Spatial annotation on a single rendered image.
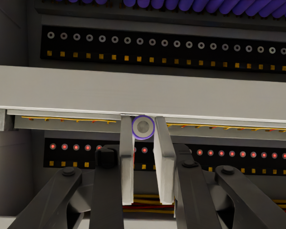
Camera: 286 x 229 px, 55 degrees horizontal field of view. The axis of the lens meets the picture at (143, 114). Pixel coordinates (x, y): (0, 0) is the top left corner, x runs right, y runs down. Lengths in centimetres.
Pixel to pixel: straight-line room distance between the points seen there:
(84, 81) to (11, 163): 22
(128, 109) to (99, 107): 3
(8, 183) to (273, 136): 40
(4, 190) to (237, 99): 35
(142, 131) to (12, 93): 18
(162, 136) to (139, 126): 4
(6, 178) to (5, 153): 4
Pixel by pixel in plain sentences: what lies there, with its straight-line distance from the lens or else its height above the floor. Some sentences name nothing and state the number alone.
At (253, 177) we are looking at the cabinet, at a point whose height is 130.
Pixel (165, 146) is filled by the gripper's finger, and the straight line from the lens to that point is 16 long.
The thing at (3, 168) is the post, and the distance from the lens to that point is 46.
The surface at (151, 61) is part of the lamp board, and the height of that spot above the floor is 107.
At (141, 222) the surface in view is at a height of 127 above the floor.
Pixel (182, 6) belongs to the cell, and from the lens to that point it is 43.
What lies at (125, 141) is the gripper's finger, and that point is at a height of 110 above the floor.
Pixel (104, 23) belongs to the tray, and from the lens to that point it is 47.
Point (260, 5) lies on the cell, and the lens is 44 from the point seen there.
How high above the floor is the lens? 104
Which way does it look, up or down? 15 degrees up
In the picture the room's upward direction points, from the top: 176 degrees counter-clockwise
